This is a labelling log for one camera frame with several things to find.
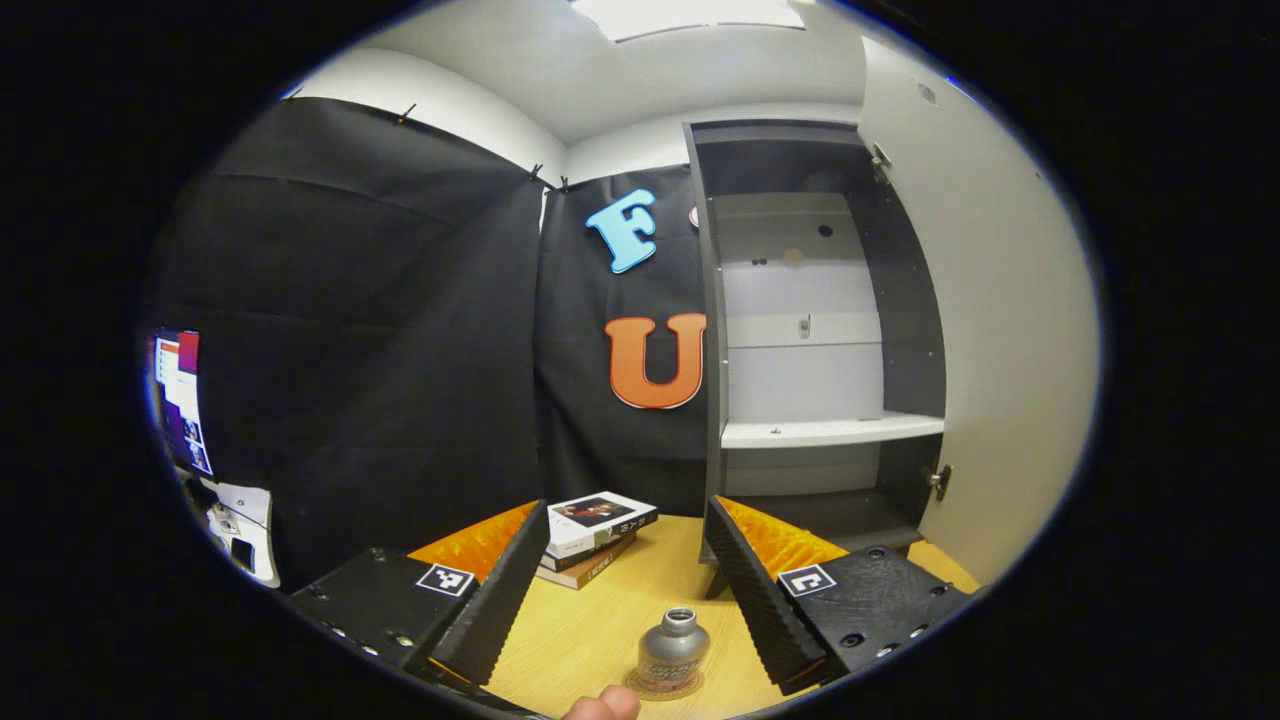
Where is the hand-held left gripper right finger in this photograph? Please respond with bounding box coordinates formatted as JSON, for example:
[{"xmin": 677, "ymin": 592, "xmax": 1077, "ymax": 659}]
[{"xmin": 704, "ymin": 495, "xmax": 976, "ymax": 698}]

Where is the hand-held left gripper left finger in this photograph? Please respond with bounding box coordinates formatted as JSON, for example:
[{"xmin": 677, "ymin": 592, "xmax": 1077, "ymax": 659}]
[{"xmin": 288, "ymin": 498, "xmax": 551, "ymax": 689}]

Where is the silver metal bottle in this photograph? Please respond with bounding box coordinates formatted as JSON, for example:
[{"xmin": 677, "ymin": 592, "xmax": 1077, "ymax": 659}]
[{"xmin": 637, "ymin": 606, "xmax": 711, "ymax": 693}]

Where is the dark grey cabinet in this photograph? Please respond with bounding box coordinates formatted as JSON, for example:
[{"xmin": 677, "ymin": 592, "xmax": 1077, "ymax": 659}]
[{"xmin": 683, "ymin": 118, "xmax": 949, "ymax": 601}]

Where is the light grey cabinet door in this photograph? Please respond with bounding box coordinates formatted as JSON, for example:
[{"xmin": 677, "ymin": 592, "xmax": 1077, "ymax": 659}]
[{"xmin": 858, "ymin": 35, "xmax": 1101, "ymax": 586}]

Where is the white cabinet shelf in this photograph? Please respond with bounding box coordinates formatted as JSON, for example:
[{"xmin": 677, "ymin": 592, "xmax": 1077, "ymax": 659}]
[{"xmin": 720, "ymin": 412, "xmax": 946, "ymax": 450}]

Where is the brown book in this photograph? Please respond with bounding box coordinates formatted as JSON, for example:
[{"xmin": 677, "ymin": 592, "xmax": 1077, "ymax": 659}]
[{"xmin": 535, "ymin": 540, "xmax": 638, "ymax": 591}]

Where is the white book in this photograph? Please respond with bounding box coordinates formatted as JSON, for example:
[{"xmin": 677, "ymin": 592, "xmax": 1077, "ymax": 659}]
[{"xmin": 545, "ymin": 490, "xmax": 660, "ymax": 561}]

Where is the white flat object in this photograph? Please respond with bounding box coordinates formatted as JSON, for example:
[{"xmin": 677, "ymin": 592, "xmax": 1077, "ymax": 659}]
[{"xmin": 205, "ymin": 505, "xmax": 284, "ymax": 589}]

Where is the white paper sheet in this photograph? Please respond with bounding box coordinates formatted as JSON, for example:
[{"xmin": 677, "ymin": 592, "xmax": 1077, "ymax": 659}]
[{"xmin": 205, "ymin": 478, "xmax": 273, "ymax": 529}]

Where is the black backdrop cloth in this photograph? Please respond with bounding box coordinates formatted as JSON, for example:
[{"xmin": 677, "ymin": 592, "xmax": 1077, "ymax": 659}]
[{"xmin": 145, "ymin": 95, "xmax": 713, "ymax": 591}]

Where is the computer monitor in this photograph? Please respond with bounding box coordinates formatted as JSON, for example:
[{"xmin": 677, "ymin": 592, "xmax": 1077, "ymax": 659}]
[{"xmin": 148, "ymin": 328, "xmax": 216, "ymax": 478}]

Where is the long ceiling light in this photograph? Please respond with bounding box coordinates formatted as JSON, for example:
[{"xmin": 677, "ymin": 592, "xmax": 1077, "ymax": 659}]
[{"xmin": 570, "ymin": 0, "xmax": 806, "ymax": 43}]

